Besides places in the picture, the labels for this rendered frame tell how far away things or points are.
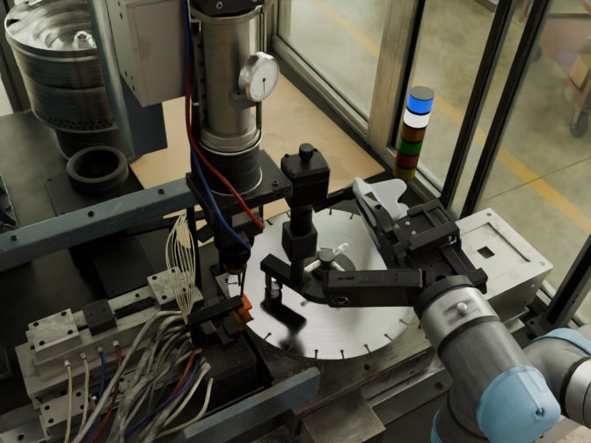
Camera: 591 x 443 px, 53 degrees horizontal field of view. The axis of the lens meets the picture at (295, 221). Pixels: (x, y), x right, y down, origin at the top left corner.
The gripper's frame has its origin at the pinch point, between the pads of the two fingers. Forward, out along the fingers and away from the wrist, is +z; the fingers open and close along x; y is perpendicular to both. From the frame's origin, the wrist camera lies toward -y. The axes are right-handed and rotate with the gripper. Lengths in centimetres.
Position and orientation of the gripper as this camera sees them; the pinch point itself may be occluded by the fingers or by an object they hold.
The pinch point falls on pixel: (356, 193)
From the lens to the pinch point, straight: 78.9
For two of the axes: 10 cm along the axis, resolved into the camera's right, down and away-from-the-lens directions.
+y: 9.2, -4.0, 0.7
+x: -2.1, -6.1, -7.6
